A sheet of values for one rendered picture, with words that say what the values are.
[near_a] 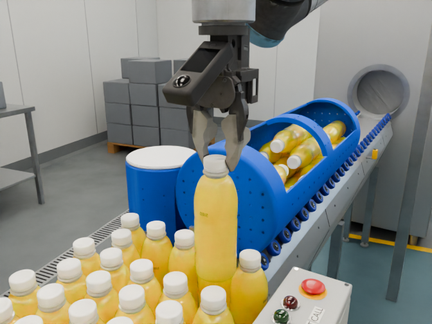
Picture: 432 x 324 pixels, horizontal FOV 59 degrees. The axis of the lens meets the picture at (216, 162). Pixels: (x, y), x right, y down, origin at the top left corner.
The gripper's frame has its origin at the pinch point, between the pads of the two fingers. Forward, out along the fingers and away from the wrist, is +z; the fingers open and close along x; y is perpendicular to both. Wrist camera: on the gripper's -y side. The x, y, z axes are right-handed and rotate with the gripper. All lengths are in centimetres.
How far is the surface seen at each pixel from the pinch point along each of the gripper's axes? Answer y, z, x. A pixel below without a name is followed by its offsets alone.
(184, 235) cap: 5.6, 18.7, 10.8
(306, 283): 2.5, 18.1, -15.1
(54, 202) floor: 152, 129, 269
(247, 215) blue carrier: 23.8, 20.8, 5.9
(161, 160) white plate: 57, 26, 58
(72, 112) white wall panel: 273, 76, 382
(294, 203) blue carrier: 34.6, 20.4, -1.3
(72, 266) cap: -12.9, 18.7, 21.0
